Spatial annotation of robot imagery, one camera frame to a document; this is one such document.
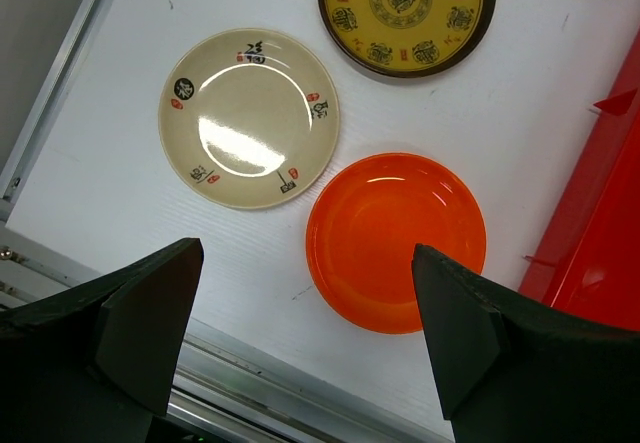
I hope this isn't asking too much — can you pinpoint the red plastic bin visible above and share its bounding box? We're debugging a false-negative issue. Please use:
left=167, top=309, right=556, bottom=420
left=519, top=43, right=639, bottom=331

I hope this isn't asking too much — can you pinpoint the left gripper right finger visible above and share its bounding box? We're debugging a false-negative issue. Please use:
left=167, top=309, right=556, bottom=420
left=412, top=244, right=639, bottom=442

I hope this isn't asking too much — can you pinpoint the yellow patterned plate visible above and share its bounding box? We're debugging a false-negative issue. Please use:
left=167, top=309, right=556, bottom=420
left=318, top=0, right=496, bottom=78

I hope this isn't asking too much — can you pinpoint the beige plate with characters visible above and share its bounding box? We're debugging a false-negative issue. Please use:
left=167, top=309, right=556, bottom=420
left=158, top=28, right=341, bottom=210

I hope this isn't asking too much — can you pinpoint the orange plate left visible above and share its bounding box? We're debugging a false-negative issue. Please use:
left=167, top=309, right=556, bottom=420
left=306, top=153, right=487, bottom=334

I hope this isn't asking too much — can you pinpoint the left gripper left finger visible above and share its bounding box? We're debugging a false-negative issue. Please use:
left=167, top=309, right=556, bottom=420
left=1, top=238, right=204, bottom=442

